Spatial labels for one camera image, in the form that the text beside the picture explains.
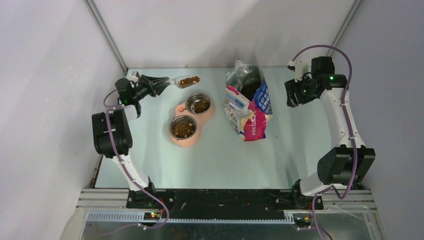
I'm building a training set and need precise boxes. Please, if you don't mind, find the right controller board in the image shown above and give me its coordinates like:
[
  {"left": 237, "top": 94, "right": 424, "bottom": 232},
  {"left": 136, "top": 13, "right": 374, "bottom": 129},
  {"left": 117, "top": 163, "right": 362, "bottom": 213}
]
[{"left": 293, "top": 216, "right": 314, "bottom": 230}]

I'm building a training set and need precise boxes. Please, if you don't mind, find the brown kibble pet food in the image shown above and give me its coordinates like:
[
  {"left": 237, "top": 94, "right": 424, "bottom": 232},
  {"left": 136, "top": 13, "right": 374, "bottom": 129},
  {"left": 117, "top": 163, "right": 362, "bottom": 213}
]
[{"left": 178, "top": 76, "right": 200, "bottom": 88}]

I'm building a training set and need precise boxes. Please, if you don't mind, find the steel bowl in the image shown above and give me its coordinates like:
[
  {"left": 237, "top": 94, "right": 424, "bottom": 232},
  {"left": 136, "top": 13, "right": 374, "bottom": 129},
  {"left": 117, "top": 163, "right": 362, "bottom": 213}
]
[
  {"left": 168, "top": 115, "right": 198, "bottom": 140},
  {"left": 185, "top": 93, "right": 212, "bottom": 115}
]

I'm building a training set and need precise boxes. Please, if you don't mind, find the aluminium front frame rail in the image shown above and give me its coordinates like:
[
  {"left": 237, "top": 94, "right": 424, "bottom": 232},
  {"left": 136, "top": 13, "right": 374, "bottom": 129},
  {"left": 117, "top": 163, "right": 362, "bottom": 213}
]
[{"left": 77, "top": 189, "right": 378, "bottom": 224}]

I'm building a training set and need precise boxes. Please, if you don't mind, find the corner aluminium post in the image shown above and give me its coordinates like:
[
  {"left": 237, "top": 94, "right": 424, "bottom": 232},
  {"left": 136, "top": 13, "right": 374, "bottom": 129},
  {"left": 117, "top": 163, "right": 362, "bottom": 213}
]
[
  {"left": 330, "top": 0, "right": 363, "bottom": 48},
  {"left": 83, "top": 0, "right": 129, "bottom": 74}
]

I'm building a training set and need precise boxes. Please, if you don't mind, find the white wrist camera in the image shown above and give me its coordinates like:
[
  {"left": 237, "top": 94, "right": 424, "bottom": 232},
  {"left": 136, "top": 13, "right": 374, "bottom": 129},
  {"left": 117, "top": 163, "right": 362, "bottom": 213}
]
[
  {"left": 127, "top": 70, "right": 140, "bottom": 82},
  {"left": 287, "top": 60, "right": 309, "bottom": 83}
]

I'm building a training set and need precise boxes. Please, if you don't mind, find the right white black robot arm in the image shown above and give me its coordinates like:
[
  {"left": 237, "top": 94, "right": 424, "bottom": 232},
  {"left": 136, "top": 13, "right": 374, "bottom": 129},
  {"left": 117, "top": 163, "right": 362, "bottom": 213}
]
[{"left": 284, "top": 56, "right": 376, "bottom": 209}]

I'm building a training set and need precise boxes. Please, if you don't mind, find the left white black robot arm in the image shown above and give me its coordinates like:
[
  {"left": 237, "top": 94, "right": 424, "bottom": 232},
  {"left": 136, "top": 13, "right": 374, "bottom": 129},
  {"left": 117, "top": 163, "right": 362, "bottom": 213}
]
[{"left": 91, "top": 75, "right": 170, "bottom": 208}]

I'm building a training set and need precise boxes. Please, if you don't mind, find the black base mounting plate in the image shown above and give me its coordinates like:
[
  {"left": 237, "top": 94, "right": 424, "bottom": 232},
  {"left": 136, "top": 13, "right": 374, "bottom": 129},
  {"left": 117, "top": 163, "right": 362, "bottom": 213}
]
[{"left": 126, "top": 189, "right": 324, "bottom": 221}]

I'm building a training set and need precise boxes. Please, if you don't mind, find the pink pet food bag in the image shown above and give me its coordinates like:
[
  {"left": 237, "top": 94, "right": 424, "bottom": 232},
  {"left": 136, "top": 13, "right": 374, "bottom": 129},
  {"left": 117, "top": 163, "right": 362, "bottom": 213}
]
[{"left": 223, "top": 59, "right": 273, "bottom": 142}]

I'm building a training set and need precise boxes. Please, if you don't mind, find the controller board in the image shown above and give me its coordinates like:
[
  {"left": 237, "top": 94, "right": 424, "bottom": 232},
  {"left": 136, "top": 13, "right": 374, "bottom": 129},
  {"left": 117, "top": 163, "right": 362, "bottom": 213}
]
[
  {"left": 143, "top": 212, "right": 162, "bottom": 221},
  {"left": 293, "top": 216, "right": 314, "bottom": 230}
]

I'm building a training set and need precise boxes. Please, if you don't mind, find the left controller board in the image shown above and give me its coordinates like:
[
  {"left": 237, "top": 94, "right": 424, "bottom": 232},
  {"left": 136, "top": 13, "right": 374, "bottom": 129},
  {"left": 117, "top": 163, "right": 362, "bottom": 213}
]
[{"left": 143, "top": 212, "right": 162, "bottom": 221}]

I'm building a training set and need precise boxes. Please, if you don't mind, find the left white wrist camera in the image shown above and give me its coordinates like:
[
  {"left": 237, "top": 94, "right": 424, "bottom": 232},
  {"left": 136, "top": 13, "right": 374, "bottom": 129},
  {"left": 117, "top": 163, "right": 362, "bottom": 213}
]
[{"left": 127, "top": 70, "right": 140, "bottom": 82}]

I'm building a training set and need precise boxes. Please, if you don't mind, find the clear plastic scoop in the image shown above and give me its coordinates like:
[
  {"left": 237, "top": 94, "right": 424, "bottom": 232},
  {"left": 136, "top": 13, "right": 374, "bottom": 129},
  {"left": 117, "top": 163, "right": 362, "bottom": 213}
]
[{"left": 166, "top": 75, "right": 201, "bottom": 89}]

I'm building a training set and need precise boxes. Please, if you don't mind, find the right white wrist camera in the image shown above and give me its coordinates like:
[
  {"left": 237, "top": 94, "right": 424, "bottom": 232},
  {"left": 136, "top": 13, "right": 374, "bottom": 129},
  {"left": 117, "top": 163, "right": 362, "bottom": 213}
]
[{"left": 287, "top": 60, "right": 309, "bottom": 83}]

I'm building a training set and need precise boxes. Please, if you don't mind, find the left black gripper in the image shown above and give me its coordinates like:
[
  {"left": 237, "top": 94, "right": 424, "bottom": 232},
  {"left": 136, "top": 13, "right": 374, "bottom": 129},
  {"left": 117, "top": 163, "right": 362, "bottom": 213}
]
[{"left": 131, "top": 75, "right": 170, "bottom": 102}]

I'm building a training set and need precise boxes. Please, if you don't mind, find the right corner aluminium post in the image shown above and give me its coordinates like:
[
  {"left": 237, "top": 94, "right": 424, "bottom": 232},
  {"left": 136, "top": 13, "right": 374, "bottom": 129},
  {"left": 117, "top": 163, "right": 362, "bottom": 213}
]
[{"left": 330, "top": 0, "right": 363, "bottom": 48}]

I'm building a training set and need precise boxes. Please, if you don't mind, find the pink double bowl feeder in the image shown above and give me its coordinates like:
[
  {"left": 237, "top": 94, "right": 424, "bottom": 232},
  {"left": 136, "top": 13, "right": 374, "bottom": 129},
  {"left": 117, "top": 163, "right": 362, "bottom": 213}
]
[{"left": 168, "top": 93, "right": 216, "bottom": 148}]

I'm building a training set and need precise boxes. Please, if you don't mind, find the left corner aluminium post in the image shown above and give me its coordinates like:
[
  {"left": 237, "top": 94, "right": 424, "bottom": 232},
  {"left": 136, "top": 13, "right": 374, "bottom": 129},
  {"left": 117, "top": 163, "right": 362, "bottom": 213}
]
[{"left": 83, "top": 0, "right": 129, "bottom": 74}]

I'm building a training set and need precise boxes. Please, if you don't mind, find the far steel bowl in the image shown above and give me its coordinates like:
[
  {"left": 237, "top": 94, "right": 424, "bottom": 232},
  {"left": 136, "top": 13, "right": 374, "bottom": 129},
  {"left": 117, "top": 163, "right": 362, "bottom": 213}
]
[{"left": 185, "top": 93, "right": 212, "bottom": 115}]

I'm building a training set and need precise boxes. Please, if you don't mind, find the near steel bowl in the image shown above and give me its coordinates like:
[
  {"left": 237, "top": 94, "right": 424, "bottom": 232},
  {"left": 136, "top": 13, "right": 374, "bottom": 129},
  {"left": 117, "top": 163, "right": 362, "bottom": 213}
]
[{"left": 168, "top": 115, "right": 198, "bottom": 140}]

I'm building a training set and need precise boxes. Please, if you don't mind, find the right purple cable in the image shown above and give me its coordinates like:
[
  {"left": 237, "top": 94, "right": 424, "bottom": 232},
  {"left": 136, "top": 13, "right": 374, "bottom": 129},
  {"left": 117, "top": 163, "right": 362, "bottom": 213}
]
[{"left": 291, "top": 44, "right": 359, "bottom": 240}]

